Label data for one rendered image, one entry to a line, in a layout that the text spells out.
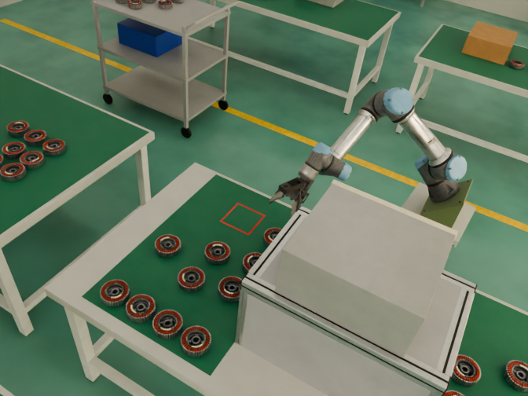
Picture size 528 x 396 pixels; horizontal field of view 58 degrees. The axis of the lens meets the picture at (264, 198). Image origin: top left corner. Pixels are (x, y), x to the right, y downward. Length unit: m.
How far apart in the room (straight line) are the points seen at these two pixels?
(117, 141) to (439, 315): 1.90
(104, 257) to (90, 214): 1.32
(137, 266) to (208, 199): 0.52
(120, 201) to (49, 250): 0.59
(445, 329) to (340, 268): 0.42
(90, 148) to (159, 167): 1.11
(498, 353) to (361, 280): 0.91
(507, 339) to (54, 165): 2.24
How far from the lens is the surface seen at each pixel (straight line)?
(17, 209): 2.46
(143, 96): 4.30
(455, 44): 4.64
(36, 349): 2.86
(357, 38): 4.33
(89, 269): 2.12
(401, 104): 2.16
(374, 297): 1.37
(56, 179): 2.57
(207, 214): 2.29
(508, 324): 2.27
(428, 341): 1.59
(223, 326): 1.90
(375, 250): 1.47
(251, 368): 1.82
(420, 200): 2.64
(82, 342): 2.37
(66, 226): 3.40
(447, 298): 1.71
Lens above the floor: 2.35
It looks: 42 degrees down
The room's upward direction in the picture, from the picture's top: 7 degrees clockwise
